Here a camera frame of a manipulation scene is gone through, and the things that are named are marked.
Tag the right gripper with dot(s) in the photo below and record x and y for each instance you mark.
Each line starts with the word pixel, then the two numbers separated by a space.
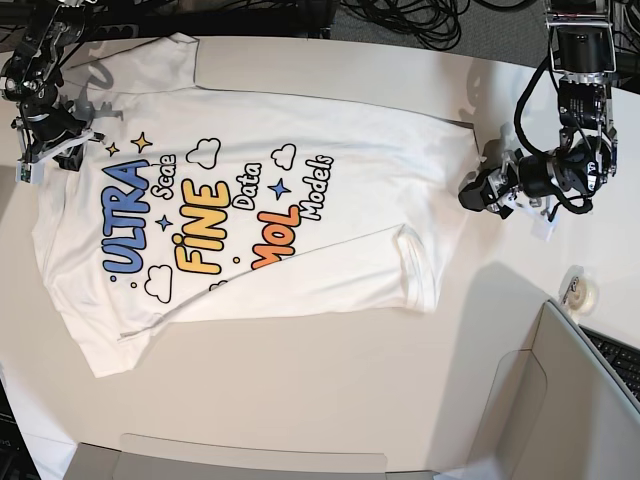
pixel 53 134

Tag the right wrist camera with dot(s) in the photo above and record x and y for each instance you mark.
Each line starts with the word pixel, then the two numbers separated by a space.
pixel 31 173

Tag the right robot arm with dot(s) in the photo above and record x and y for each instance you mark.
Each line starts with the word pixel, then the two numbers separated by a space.
pixel 32 76

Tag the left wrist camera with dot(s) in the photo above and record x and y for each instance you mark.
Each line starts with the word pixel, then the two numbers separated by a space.
pixel 543 228

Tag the grey partition panel right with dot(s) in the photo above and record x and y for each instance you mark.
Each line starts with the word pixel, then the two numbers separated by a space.
pixel 556 410

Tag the grey partition panel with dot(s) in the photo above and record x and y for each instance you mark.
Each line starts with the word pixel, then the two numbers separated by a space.
pixel 556 410
pixel 146 457

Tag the black keyboard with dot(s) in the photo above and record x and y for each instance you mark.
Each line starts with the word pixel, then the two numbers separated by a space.
pixel 613 367

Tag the white printed t-shirt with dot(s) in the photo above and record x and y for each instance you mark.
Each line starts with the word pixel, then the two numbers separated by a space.
pixel 206 205

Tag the clear tape roll dispenser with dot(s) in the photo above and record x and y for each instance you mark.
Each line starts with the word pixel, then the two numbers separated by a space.
pixel 578 292

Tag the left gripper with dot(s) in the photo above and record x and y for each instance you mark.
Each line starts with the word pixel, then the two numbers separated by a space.
pixel 498 192

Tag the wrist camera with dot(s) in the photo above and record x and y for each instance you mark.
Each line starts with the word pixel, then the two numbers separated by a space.
pixel 543 228
pixel 31 173

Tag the grey partition panel bottom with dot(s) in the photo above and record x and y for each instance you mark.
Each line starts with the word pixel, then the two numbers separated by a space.
pixel 146 457

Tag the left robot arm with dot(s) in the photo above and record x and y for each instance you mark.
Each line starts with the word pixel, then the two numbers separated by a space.
pixel 581 62

